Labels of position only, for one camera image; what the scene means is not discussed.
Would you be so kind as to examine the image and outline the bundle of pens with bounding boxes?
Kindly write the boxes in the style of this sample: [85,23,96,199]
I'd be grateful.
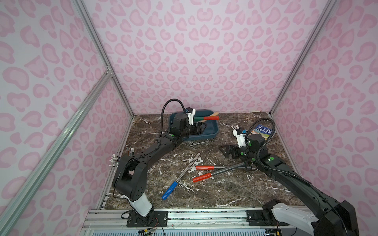
[110,154,121,168]

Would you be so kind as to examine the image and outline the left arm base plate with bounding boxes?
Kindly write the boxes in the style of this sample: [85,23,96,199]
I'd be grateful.
[127,210,168,228]

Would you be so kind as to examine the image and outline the green hoe with red grip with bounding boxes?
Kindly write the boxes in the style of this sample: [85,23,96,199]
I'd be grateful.
[194,116,220,122]

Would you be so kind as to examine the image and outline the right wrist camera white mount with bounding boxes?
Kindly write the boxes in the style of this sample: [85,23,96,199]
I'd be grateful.
[232,125,247,148]

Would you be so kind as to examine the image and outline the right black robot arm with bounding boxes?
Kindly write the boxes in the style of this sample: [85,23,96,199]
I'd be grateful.
[219,134,359,236]

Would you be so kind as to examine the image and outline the blue treehouse paperback book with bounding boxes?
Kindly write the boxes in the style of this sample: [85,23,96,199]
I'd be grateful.
[252,124,272,140]

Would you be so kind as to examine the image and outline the teal plastic storage box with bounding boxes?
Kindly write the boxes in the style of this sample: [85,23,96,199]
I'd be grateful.
[163,110,219,142]

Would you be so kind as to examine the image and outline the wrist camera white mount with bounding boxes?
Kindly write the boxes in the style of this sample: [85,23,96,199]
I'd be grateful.
[232,125,247,148]
[186,107,196,125]

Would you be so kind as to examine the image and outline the aluminium front rail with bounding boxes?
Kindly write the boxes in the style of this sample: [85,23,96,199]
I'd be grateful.
[78,207,325,236]

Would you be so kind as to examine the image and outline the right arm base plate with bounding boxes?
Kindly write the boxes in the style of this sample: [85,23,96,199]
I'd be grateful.
[246,199,289,226]

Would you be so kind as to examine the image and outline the black shovel with red grip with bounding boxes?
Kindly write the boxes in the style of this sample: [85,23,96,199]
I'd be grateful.
[195,165,237,170]

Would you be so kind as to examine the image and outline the chrome tool with blue grip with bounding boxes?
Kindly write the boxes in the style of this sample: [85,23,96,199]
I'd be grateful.
[162,153,201,200]

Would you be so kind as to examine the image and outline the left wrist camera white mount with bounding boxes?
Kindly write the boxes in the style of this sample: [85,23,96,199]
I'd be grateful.
[186,107,196,125]

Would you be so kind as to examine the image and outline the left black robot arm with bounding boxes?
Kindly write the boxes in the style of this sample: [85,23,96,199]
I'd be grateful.
[113,108,206,218]

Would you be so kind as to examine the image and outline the wooden handled small hoe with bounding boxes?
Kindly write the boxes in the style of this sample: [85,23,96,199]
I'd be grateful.
[200,112,220,122]

